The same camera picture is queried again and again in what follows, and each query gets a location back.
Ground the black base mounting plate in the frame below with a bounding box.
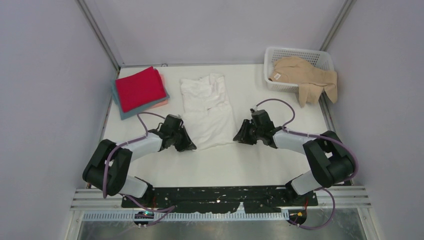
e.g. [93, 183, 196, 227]
[121, 185, 318, 214]

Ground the white slotted cable duct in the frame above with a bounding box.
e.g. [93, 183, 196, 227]
[82, 210, 289, 222]

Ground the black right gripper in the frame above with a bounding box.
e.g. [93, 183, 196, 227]
[233, 119, 263, 146]

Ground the pink folded t-shirt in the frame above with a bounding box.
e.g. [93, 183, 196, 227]
[149, 74, 169, 110]

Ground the white t-shirt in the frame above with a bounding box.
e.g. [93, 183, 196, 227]
[179, 73, 236, 152]

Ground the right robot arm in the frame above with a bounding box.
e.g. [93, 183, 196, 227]
[233, 110, 357, 205]

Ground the white plastic basket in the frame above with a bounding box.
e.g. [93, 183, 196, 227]
[263, 47, 338, 93]

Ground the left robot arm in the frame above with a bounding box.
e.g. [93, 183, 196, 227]
[82, 114, 197, 207]

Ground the beige t-shirt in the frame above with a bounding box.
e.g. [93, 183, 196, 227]
[268, 56, 338, 108]

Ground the teal folded t-shirt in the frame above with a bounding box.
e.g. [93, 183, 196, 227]
[109, 80, 169, 120]

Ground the red folded t-shirt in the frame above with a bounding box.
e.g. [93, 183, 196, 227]
[115, 66, 167, 113]

